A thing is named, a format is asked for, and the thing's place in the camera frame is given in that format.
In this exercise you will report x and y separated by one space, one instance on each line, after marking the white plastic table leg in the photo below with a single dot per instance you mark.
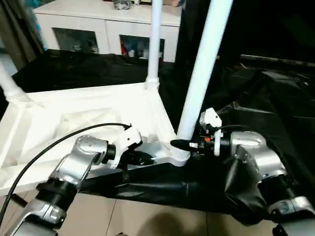
9 86
204 61
155 44

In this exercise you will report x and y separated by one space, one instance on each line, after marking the light blue box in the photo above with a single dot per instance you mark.
40 34

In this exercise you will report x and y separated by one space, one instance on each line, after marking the dark metal stand leg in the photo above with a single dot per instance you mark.
19 199

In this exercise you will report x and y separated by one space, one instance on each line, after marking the black mat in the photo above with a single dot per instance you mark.
197 182

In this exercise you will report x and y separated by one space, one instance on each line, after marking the white cabinet with glass doors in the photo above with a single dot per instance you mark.
98 22

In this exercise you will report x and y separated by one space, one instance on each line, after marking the white plastic table top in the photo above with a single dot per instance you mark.
61 115

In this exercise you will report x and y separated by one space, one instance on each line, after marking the grey curtain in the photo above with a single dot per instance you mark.
17 32

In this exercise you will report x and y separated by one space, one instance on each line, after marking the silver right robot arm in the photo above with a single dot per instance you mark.
258 152

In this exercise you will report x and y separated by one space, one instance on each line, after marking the glass bowl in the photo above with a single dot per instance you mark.
121 4

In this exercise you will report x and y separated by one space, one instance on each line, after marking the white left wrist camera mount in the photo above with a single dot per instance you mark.
126 138

